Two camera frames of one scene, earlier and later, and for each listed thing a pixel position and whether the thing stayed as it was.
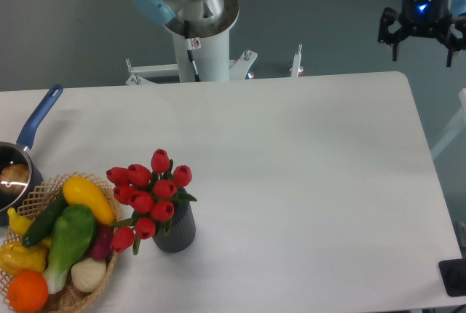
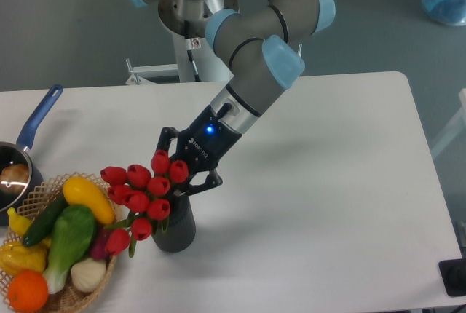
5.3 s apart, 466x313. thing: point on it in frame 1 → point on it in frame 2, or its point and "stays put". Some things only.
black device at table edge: [453, 273] stays put
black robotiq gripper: [426, 16] → [202, 146]
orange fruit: [28, 290] stays put
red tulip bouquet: [149, 195] stays put
